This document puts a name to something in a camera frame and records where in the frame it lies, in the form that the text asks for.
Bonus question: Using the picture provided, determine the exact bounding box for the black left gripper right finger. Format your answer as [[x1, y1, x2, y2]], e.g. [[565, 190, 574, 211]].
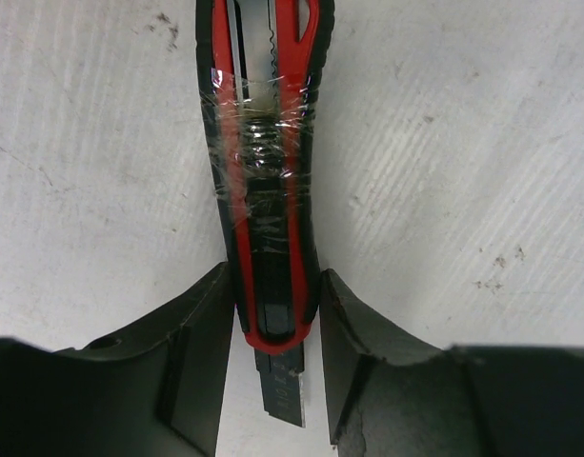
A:
[[320, 270, 584, 456]]

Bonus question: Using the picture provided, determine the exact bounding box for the red black utility knife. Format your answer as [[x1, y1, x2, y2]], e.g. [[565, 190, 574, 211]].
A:
[[195, 1, 334, 427]]

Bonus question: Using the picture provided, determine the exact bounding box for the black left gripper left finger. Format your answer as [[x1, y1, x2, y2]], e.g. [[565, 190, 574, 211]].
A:
[[0, 264, 233, 456]]

